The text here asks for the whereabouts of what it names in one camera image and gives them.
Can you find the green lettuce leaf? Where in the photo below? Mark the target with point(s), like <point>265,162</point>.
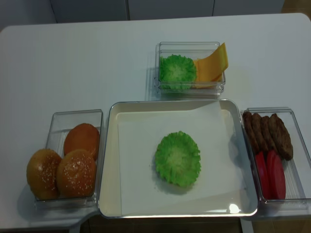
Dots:
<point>176,72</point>
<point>177,159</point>

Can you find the clear lettuce cheese container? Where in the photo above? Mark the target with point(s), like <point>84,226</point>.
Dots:
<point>193,50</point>

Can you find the flat yellow cheese slices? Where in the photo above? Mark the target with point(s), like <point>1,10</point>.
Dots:
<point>207,85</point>

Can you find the upright yellow cheese slice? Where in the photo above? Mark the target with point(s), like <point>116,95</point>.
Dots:
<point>211,68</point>

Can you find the silver metal tray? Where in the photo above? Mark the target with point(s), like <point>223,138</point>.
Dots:
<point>110,191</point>

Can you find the plain orange bun back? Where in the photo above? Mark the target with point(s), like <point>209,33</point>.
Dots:
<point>84,136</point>

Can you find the white paper sheet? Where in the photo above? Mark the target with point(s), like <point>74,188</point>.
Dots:
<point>221,187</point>

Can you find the brown patty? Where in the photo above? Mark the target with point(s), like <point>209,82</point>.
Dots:
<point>280,137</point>
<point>266,133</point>
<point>247,116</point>
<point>256,120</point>

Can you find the sesame bun top front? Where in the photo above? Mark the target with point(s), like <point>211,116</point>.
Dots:
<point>76,174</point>

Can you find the sesame bun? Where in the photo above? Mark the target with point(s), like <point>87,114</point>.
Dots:
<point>41,174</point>
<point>76,174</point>

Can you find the clear left bun container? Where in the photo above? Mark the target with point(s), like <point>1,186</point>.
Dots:
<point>61,125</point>

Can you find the sesame bun top far left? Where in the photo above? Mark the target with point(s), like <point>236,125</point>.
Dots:
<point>41,174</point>

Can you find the brown patty right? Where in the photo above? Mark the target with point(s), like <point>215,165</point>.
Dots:
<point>280,137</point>

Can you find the clear right patty container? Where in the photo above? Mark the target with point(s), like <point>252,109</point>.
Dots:
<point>297,171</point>

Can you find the red tomato slice right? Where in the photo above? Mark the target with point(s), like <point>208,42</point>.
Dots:
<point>276,176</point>

